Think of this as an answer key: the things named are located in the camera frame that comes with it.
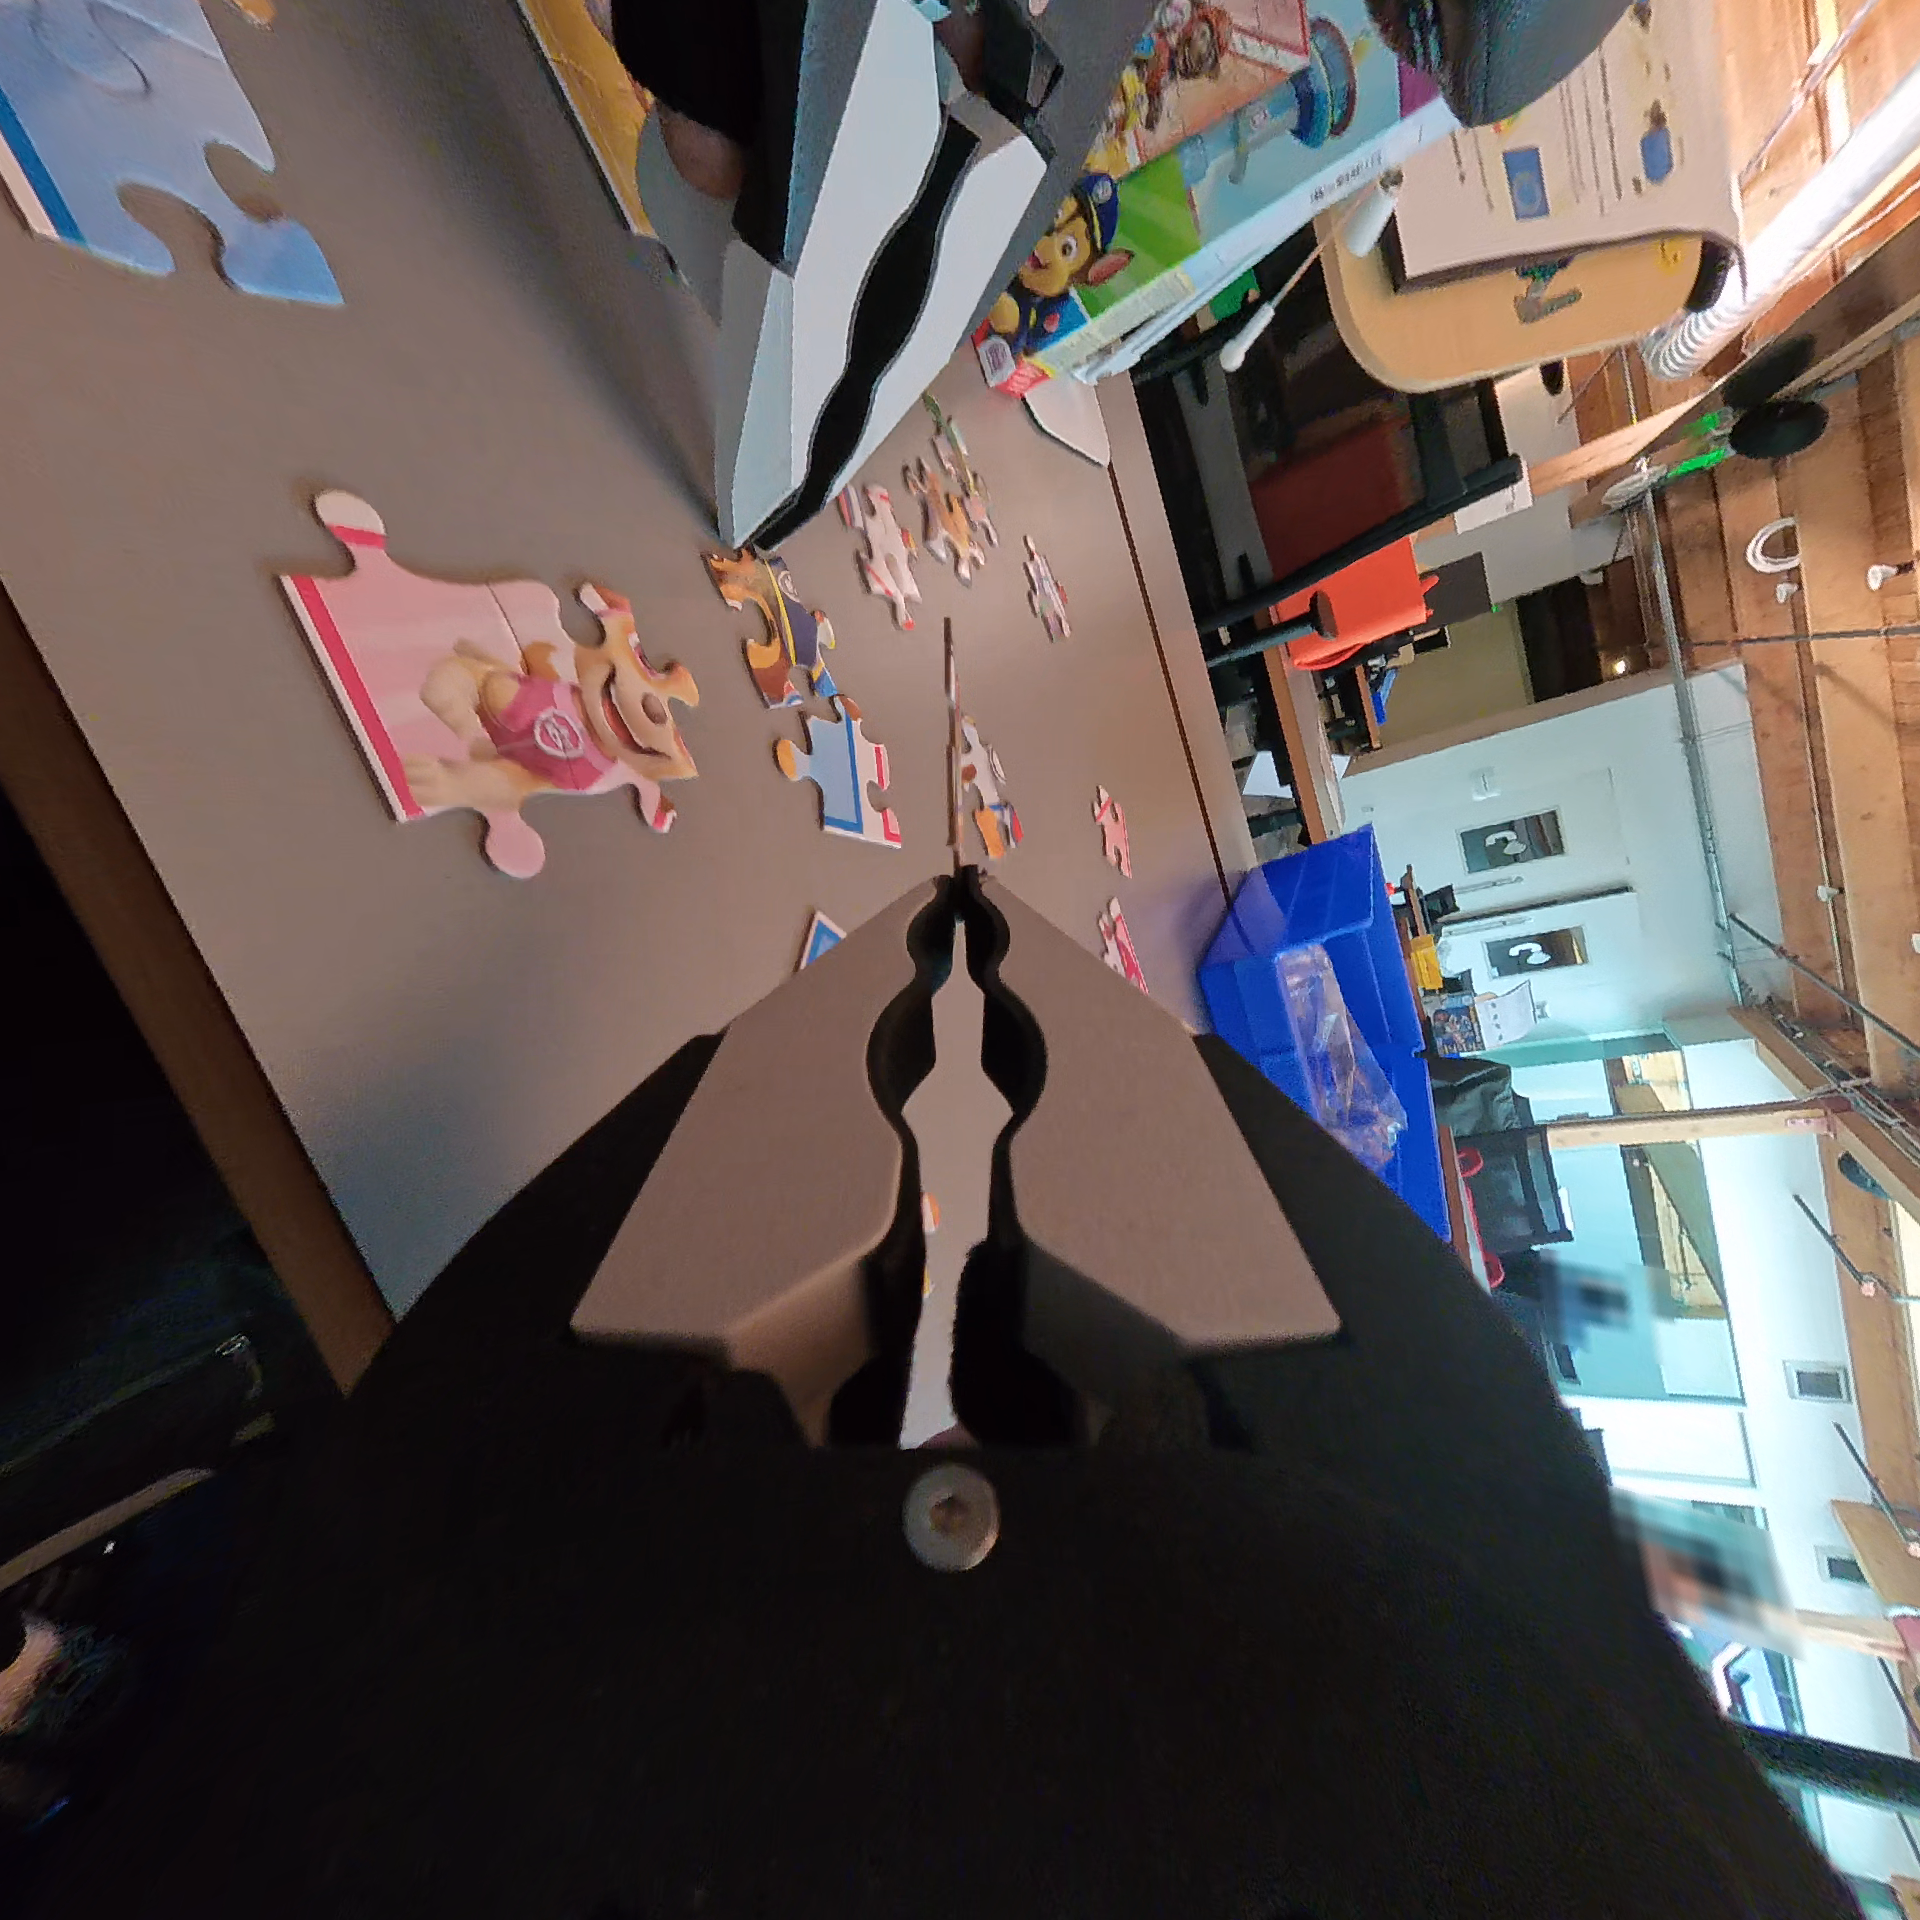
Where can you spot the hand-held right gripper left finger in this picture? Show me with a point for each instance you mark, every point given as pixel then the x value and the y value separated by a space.
pixel 735 1201

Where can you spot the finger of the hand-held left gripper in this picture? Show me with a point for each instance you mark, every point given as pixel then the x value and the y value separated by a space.
pixel 990 210
pixel 764 388

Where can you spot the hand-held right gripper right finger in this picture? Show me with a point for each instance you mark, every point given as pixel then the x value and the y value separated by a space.
pixel 1171 1201

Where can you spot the blue uniform dog puzzle piece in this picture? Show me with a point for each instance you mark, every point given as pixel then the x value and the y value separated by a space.
pixel 772 630

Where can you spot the blue white red-striped puzzle piece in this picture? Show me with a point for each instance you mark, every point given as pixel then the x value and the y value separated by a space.
pixel 848 774

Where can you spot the pink dog puzzle section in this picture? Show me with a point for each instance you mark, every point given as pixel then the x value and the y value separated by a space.
pixel 510 704

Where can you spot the grey desk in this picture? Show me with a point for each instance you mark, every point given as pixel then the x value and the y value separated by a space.
pixel 225 376

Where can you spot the person's left hand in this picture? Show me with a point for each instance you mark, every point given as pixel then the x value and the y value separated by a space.
pixel 697 158

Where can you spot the green purple joined puzzle pieces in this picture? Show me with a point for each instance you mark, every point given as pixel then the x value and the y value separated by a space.
pixel 943 422

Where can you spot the brown dog navy puzzle piece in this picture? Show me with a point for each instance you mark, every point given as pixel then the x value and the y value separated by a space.
pixel 953 510

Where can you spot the red puzzle box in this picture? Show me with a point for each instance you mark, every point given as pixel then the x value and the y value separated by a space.
pixel 1200 136

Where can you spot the white stand base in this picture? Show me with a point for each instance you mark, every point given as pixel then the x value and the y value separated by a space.
pixel 1073 422

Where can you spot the clear plastic bag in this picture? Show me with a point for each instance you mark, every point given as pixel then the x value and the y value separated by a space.
pixel 1343 1050

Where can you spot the white stick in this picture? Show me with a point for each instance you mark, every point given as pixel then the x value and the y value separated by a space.
pixel 1276 307
pixel 1371 210

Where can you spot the rainbow puzzle piece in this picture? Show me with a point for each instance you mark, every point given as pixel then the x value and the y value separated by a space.
pixel 1047 592

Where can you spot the blue plastic bin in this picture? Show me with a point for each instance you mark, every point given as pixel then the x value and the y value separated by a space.
pixel 1350 900

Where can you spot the pink striped puzzle piece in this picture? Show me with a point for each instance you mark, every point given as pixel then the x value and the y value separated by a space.
pixel 1113 833

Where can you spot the orange panel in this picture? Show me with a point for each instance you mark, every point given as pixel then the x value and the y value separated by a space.
pixel 1336 540

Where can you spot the beige case with printed sheet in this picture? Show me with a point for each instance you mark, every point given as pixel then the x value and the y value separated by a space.
pixel 1575 180

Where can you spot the blue sky puzzle section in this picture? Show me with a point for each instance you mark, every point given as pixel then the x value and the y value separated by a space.
pixel 136 136

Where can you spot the dark green beam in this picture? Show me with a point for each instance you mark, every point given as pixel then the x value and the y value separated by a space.
pixel 1830 1769

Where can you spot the black wall sign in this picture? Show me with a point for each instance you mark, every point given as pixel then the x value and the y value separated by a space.
pixel 1511 844
pixel 1531 953

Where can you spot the white corrugated duct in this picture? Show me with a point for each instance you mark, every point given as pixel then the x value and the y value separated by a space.
pixel 1770 254

